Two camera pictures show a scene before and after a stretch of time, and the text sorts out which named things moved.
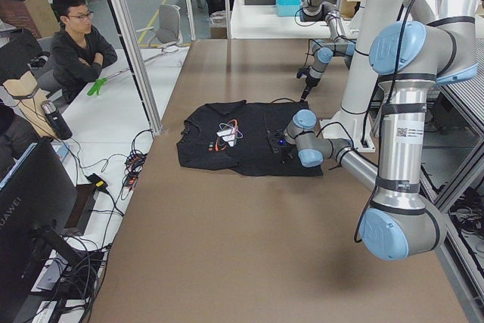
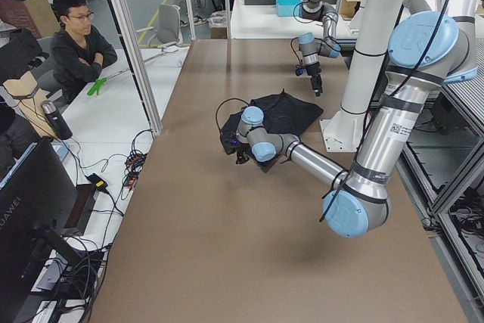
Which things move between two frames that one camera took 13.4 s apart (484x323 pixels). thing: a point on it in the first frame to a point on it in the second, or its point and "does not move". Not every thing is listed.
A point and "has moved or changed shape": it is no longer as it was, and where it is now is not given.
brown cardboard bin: [24, 5] does not move
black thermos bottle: [55, 121] does not move
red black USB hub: [134, 163] does not move
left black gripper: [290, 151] to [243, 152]
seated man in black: [79, 51] does not move
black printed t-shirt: [234, 135] has moved or changed shape
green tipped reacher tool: [94, 89] does not move
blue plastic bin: [287, 5] does not move
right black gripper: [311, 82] to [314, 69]
